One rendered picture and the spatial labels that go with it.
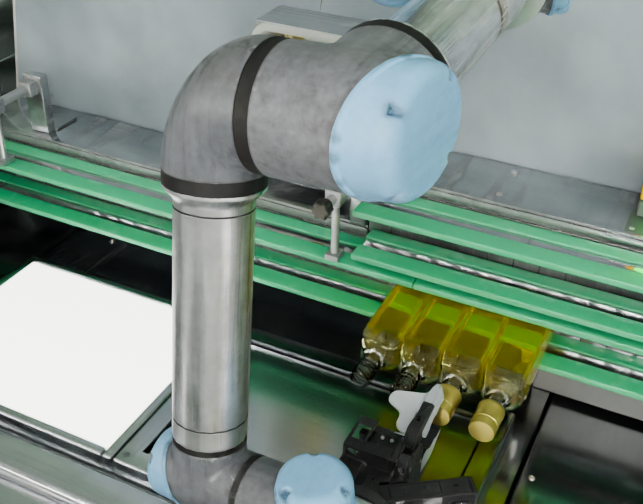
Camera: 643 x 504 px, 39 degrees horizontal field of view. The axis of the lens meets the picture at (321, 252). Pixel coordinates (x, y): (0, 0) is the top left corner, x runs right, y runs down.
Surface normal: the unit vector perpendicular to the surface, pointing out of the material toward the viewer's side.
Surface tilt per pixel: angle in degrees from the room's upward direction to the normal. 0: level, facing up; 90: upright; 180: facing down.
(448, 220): 90
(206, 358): 26
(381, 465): 0
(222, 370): 45
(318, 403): 90
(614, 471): 89
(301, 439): 90
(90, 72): 0
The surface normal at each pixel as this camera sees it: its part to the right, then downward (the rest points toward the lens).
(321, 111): -0.44, 0.02
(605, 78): -0.44, 0.49
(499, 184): 0.02, -0.83
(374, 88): -0.25, -0.41
